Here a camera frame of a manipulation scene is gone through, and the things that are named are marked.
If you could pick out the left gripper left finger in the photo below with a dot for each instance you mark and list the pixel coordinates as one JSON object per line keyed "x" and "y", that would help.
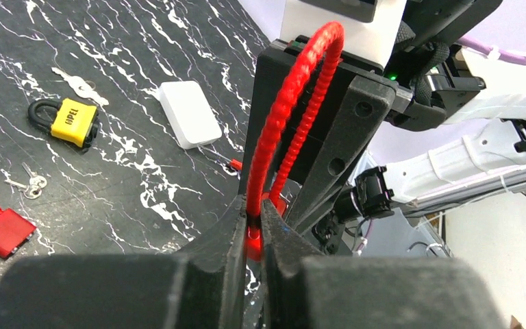
{"x": 199, "y": 286}

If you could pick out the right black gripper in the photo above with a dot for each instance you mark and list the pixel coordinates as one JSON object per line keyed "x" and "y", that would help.
{"x": 353, "y": 108}

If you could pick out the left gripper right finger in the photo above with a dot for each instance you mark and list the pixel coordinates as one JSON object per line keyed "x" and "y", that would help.
{"x": 307, "y": 289}

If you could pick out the yellow padlock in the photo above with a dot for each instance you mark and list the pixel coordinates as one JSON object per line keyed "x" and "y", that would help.
{"x": 67, "y": 120}

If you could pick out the blue red screwdriver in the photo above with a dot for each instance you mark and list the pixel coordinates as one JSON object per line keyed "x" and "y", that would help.
{"x": 232, "y": 163}

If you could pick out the white rectangular box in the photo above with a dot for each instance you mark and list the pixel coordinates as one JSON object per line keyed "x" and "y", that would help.
{"x": 189, "y": 113}

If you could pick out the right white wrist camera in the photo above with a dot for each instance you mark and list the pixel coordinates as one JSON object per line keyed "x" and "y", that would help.
{"x": 370, "y": 26}

